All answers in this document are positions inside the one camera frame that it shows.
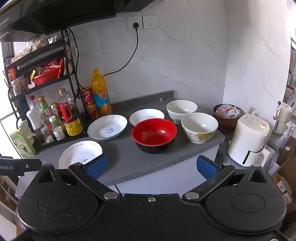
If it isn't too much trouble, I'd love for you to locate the black range hood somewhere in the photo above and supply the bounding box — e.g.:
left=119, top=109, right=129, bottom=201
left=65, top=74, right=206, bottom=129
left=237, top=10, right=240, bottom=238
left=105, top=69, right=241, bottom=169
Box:
left=0, top=0, right=156, bottom=42

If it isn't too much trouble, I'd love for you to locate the white wall socket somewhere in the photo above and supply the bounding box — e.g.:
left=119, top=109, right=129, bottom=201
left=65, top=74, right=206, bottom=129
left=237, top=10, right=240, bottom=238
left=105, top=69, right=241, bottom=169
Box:
left=142, top=15, right=157, bottom=29
left=127, top=16, right=142, bottom=30

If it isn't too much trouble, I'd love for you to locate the white bowl with painted pattern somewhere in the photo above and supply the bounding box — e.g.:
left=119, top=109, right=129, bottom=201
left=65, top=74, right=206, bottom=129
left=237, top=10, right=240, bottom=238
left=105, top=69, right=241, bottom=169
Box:
left=181, top=113, right=219, bottom=144

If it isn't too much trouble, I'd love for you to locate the thin black cable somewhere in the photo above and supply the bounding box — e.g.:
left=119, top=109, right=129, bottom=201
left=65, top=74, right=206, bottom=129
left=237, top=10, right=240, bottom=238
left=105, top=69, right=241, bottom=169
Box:
left=60, top=28, right=81, bottom=90

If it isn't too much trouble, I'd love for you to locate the soy sauce bottle red handle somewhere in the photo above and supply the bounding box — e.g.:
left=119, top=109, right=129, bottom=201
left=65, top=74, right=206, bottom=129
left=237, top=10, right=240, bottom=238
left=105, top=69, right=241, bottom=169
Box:
left=57, top=88, right=84, bottom=137

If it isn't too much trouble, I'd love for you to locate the white plastic bag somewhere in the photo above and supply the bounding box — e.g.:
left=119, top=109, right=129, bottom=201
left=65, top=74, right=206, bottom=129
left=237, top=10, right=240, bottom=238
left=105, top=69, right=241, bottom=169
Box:
left=215, top=105, right=228, bottom=116

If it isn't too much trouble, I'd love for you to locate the red drink can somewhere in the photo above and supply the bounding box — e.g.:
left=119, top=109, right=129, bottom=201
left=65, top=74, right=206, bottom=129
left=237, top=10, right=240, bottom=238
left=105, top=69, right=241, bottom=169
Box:
left=85, top=103, right=99, bottom=121
left=80, top=87, right=94, bottom=107

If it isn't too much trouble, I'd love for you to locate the white powder bottle white cap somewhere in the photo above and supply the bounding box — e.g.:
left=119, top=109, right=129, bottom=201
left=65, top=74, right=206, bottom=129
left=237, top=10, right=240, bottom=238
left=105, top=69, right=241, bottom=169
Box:
left=53, top=126, right=66, bottom=141

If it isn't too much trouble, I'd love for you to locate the white deep plate blue print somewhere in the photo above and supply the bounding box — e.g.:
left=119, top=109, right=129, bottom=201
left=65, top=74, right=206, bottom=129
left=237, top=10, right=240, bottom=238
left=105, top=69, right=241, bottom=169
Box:
left=87, top=114, right=128, bottom=141

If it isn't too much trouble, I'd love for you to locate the green cardboard box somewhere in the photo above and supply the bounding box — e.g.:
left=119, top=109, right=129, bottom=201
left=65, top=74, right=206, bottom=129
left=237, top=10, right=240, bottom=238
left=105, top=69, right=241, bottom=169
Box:
left=9, top=120, right=37, bottom=159

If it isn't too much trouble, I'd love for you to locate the brown squeeze bottle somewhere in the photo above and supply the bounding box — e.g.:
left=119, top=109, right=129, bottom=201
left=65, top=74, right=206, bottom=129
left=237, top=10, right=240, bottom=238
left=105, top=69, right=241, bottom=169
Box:
left=50, top=102, right=62, bottom=127

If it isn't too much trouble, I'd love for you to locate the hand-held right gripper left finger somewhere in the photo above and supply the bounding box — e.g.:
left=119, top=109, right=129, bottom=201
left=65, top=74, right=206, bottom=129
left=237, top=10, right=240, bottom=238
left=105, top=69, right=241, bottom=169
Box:
left=35, top=155, right=122, bottom=204

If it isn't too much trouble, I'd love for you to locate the red plastic basket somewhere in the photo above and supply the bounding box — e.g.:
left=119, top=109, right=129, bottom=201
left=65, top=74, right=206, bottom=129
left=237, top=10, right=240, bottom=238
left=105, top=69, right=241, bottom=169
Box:
left=32, top=67, right=62, bottom=86

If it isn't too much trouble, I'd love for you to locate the small plain white plate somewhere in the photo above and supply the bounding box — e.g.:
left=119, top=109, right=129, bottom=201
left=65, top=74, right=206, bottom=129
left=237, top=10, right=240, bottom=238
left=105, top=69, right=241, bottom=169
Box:
left=129, top=109, right=165, bottom=126

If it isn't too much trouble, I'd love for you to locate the small clear shaker jar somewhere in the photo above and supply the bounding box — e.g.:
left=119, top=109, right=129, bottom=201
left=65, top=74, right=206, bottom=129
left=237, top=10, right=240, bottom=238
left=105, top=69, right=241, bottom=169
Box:
left=40, top=127, right=54, bottom=143

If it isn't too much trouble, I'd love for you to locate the white electric kettle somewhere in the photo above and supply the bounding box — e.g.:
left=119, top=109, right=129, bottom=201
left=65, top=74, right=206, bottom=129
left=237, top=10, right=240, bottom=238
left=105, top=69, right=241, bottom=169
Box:
left=273, top=103, right=292, bottom=135

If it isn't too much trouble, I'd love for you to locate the orange juice bottle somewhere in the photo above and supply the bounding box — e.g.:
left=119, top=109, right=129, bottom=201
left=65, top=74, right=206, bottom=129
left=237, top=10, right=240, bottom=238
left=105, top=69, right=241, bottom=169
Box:
left=92, top=69, right=113, bottom=119

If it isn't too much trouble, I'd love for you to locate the small green bottle white cap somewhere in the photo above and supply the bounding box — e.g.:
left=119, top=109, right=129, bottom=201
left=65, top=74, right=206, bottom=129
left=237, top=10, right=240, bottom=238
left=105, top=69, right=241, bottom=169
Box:
left=48, top=115, right=62, bottom=130

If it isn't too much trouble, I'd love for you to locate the clear oil bottle white cap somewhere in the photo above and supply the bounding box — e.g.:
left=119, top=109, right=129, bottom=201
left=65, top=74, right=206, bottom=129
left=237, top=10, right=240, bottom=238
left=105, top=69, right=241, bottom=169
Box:
left=26, top=109, right=47, bottom=145

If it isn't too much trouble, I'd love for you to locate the brown cardboard box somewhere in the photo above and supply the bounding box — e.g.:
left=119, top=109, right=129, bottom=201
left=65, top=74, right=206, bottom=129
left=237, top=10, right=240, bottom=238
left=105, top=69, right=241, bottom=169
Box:
left=270, top=155, right=296, bottom=210

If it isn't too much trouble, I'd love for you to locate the clear bottle red cap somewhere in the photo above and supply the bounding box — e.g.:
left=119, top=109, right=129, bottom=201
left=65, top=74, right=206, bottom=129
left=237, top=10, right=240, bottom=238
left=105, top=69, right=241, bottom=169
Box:
left=29, top=95, right=41, bottom=114

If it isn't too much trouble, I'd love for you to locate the brown bowl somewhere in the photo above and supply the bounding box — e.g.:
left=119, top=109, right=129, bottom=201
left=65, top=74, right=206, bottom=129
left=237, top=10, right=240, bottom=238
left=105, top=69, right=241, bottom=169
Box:
left=213, top=103, right=242, bottom=128

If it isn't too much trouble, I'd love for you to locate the black metal shelf rack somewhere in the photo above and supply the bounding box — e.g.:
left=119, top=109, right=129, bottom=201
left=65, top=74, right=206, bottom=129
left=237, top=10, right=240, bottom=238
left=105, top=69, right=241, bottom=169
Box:
left=3, top=30, right=90, bottom=153

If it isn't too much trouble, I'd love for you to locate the green red label sauce bottle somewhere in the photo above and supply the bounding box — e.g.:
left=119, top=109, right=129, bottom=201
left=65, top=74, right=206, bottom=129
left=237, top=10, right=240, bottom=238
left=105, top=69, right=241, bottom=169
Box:
left=38, top=96, right=53, bottom=127

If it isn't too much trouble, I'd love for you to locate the red and black bowl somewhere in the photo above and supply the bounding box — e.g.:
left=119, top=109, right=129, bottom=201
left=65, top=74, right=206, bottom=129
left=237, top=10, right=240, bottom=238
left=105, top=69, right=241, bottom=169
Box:
left=132, top=119, right=177, bottom=155

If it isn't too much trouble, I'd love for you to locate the black power cable with plug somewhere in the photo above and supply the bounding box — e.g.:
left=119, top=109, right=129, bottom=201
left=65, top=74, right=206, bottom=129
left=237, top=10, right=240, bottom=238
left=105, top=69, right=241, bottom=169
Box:
left=102, top=21, right=139, bottom=77

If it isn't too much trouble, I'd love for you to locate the white air fryer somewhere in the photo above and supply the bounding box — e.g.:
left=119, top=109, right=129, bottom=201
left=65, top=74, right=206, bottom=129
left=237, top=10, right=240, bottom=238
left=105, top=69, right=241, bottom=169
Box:
left=228, top=113, right=271, bottom=167

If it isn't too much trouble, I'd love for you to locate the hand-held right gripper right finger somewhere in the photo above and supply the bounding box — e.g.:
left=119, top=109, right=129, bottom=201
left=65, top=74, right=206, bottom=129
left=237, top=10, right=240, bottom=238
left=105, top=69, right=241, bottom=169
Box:
left=181, top=155, right=273, bottom=203

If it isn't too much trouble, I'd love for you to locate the white plate with leaf pattern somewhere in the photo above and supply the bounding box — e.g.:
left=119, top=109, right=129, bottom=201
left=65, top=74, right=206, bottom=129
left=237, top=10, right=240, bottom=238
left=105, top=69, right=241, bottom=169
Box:
left=58, top=140, right=103, bottom=171

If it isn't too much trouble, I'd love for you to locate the white bowl with lettering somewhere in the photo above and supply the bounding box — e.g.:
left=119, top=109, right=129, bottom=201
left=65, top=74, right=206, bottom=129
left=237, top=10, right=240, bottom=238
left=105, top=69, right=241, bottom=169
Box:
left=166, top=100, right=198, bottom=125

